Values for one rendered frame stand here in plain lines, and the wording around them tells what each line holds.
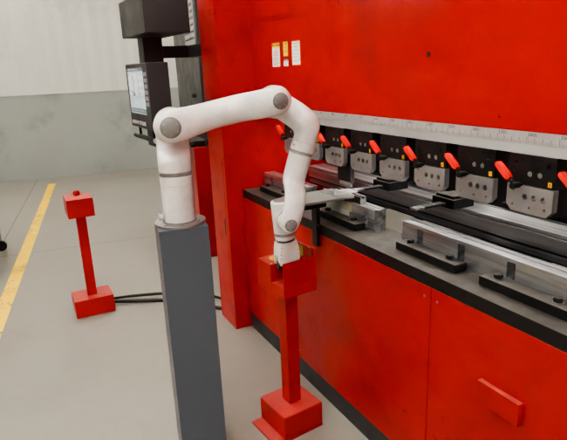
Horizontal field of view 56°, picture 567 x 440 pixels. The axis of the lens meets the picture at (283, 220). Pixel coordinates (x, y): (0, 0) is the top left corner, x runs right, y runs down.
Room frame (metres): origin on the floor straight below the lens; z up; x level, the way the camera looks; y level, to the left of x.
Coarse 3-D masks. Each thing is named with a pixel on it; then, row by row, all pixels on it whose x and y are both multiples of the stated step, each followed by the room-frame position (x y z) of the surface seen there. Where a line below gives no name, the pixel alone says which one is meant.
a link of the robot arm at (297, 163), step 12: (288, 156) 2.00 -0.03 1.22; (300, 156) 1.97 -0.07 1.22; (288, 168) 1.98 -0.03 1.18; (300, 168) 1.96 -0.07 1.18; (288, 180) 1.96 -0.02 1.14; (300, 180) 1.97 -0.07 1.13; (288, 192) 1.92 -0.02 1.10; (300, 192) 1.93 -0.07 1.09; (288, 204) 1.89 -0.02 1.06; (300, 204) 1.90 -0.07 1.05; (288, 216) 1.88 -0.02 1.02; (300, 216) 1.90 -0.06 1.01; (288, 228) 1.88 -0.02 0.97
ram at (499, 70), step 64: (256, 0) 2.97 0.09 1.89; (320, 0) 2.41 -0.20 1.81; (384, 0) 2.02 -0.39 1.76; (448, 0) 1.74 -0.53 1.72; (512, 0) 1.52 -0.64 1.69; (256, 64) 3.01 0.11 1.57; (320, 64) 2.42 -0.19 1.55; (384, 64) 2.02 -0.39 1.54; (448, 64) 1.73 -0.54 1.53; (512, 64) 1.51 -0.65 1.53; (384, 128) 2.01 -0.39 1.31; (512, 128) 1.50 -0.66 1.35
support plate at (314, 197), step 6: (306, 192) 2.33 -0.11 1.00; (312, 192) 2.32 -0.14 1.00; (318, 192) 2.32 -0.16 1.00; (306, 198) 2.21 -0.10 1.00; (312, 198) 2.21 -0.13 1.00; (318, 198) 2.20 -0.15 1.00; (324, 198) 2.20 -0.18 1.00; (330, 198) 2.19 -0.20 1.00; (336, 198) 2.19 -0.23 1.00; (342, 198) 2.20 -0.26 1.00; (348, 198) 2.22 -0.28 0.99; (306, 204) 2.12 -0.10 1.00; (312, 204) 2.14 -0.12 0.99
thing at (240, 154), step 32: (224, 0) 2.99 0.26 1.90; (224, 32) 2.99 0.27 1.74; (224, 64) 2.98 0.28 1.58; (224, 96) 2.98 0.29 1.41; (224, 128) 2.97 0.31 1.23; (256, 128) 3.06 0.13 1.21; (224, 160) 2.97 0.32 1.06; (256, 160) 3.06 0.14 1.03; (320, 160) 3.25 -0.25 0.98; (224, 192) 2.99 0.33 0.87; (224, 224) 3.02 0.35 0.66; (224, 256) 3.06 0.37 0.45; (224, 288) 3.11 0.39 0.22
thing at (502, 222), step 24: (312, 168) 3.05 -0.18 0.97; (336, 168) 2.94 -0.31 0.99; (360, 192) 2.64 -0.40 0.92; (384, 192) 2.45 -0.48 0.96; (408, 192) 2.31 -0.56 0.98; (432, 192) 2.29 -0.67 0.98; (432, 216) 2.17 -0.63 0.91; (456, 216) 2.03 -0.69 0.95; (480, 216) 1.94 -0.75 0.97; (504, 216) 1.87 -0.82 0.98; (528, 216) 1.87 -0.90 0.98; (504, 240) 1.82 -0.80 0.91; (528, 240) 1.73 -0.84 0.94; (552, 240) 1.65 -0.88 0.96
